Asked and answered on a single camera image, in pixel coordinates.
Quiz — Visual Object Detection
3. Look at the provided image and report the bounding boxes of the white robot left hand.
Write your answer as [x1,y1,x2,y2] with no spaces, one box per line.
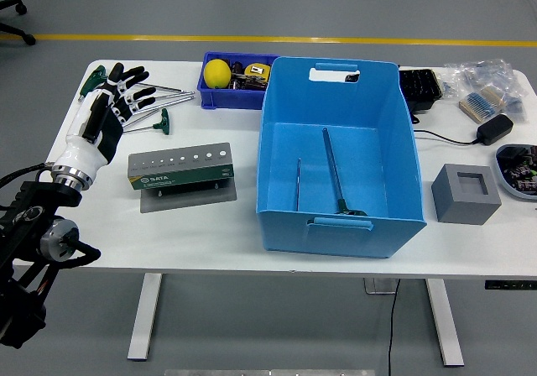
[54,62,158,175]

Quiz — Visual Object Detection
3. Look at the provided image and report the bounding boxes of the silver green hex key stand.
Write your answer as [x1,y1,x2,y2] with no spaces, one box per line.
[128,142,238,214]

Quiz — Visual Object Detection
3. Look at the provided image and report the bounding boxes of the small green T-handle hex key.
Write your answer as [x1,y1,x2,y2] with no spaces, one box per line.
[293,157,302,213]

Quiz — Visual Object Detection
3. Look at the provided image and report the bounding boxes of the large green T-handle hex key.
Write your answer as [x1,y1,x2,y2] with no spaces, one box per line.
[321,127,369,218]

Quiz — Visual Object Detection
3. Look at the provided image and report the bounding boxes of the light blue plastic box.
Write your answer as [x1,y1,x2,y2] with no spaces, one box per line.
[254,55,428,259]

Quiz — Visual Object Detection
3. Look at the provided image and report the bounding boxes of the yellow foam ball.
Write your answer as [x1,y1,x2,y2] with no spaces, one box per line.
[203,59,232,90]

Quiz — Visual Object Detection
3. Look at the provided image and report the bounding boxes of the black office chair base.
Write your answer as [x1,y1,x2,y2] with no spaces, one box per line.
[0,0,37,45]

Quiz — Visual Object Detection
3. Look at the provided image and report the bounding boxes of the dark blue small bin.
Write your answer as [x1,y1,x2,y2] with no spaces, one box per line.
[196,51,280,111]

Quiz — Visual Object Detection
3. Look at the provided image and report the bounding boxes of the white table leg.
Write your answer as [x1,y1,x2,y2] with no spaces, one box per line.
[425,278,465,368]
[127,273,163,361]

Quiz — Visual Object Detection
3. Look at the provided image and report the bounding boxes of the dark small items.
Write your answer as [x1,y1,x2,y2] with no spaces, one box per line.
[229,60,269,91]

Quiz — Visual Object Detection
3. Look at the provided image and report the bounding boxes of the yellow tape measure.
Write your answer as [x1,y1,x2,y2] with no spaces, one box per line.
[244,62,272,79]

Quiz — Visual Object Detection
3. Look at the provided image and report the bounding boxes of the metal floor plate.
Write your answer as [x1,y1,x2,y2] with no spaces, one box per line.
[363,277,399,295]

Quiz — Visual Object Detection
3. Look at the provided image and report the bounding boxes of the black ribbed tray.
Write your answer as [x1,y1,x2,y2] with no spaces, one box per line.
[398,68,444,115]

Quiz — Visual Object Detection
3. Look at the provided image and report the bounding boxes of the grey foam cube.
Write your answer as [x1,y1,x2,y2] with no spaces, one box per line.
[430,163,503,225]

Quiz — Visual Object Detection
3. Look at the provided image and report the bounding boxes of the taped resistor strip bundle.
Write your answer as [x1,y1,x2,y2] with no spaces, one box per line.
[458,86,507,124]

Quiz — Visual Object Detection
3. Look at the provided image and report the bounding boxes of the clear plastic component bags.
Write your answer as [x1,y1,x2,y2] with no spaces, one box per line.
[443,58,528,122]

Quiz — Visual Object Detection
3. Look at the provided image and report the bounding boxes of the black power adapter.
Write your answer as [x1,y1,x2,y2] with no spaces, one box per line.
[476,113,514,145]

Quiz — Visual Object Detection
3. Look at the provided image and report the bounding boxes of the grey blue parts tray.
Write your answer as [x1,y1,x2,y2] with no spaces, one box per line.
[494,143,537,201]

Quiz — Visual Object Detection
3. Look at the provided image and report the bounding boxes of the black electronic parts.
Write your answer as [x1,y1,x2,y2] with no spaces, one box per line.
[499,145,537,195]

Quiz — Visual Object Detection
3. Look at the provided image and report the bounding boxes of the black table control panel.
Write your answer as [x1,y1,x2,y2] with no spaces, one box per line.
[484,279,537,290]

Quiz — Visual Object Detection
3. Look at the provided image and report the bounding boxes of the short green T-handle hex key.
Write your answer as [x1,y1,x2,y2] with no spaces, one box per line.
[123,107,172,136]

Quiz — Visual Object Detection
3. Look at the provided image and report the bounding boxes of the black floor cable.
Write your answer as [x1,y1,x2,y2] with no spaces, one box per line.
[386,278,402,376]

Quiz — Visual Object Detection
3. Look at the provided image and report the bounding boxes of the black adapter cable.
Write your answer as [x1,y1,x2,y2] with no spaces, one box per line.
[413,128,480,145]

